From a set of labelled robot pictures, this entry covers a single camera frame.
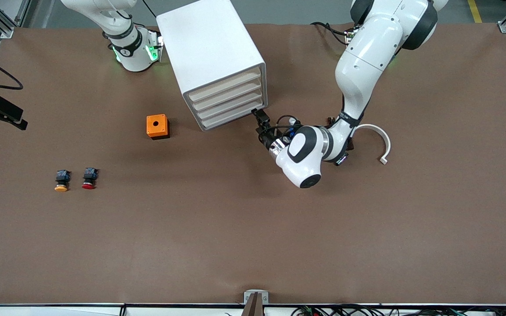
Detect white curved plastic piece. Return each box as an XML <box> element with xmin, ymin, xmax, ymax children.
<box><xmin>355</xmin><ymin>124</ymin><xmax>391</xmax><ymax>165</ymax></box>

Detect black left base cable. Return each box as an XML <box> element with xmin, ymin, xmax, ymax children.
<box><xmin>310</xmin><ymin>22</ymin><xmax>354</xmax><ymax>47</ymax></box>

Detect orange button enclosure box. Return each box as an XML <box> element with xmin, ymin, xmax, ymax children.
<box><xmin>146</xmin><ymin>114</ymin><xmax>170</xmax><ymax>140</ymax></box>

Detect black cable bundle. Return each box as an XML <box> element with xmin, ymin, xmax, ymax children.
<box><xmin>290</xmin><ymin>304</ymin><xmax>506</xmax><ymax>316</ymax></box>

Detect yellow mushroom push button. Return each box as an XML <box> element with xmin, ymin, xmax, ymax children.
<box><xmin>54</xmin><ymin>170</ymin><xmax>71</xmax><ymax>192</ymax></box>

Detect metal table edge bracket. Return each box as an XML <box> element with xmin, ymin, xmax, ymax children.
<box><xmin>243</xmin><ymin>290</ymin><xmax>269</xmax><ymax>316</ymax></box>

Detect red mushroom push button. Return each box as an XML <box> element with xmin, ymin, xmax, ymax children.
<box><xmin>81</xmin><ymin>167</ymin><xmax>99</xmax><ymax>190</ymax></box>

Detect white table edge rail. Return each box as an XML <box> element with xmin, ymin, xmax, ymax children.
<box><xmin>0</xmin><ymin>303</ymin><xmax>506</xmax><ymax>316</ymax></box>

